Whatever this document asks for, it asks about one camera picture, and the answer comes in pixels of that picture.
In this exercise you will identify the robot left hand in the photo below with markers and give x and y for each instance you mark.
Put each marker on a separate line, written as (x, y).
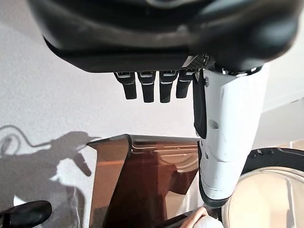
(228, 130)

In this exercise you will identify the round black washer door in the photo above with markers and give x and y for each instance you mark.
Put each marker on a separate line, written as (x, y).
(261, 190)

